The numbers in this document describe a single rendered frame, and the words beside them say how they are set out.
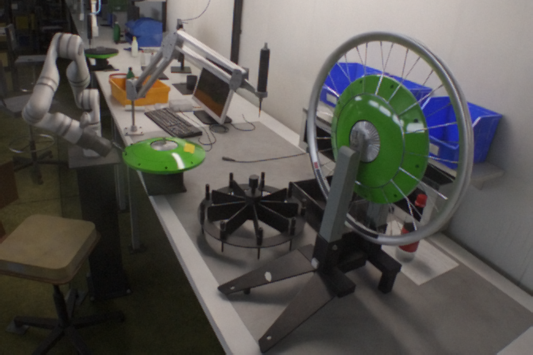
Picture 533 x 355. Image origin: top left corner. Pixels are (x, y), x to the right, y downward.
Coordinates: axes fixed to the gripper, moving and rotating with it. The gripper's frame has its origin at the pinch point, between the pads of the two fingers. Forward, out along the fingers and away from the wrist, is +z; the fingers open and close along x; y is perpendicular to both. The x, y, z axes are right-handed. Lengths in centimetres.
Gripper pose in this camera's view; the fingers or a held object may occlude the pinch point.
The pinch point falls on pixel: (126, 151)
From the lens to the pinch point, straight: 150.3
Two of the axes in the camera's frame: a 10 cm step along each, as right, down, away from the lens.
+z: 6.9, 4.4, 5.7
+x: 4.2, 4.0, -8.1
